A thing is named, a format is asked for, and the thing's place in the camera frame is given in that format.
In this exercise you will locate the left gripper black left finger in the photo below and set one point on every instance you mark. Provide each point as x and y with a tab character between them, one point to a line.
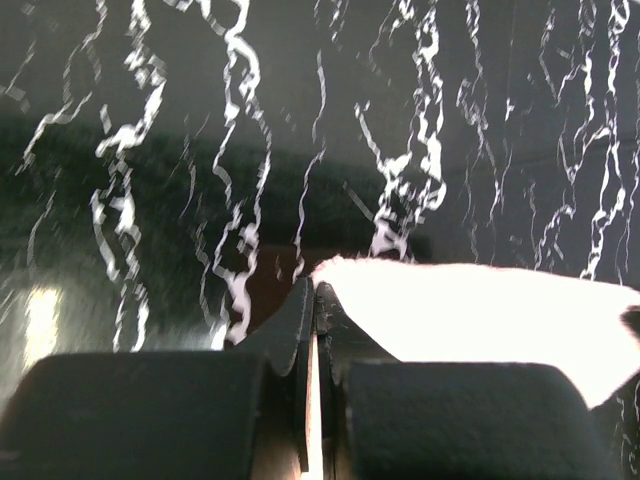
238	414

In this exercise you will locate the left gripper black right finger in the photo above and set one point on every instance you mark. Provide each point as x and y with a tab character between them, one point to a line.
387	419

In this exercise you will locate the pink hedgehog towel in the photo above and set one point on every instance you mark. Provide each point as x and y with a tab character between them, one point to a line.
461	312

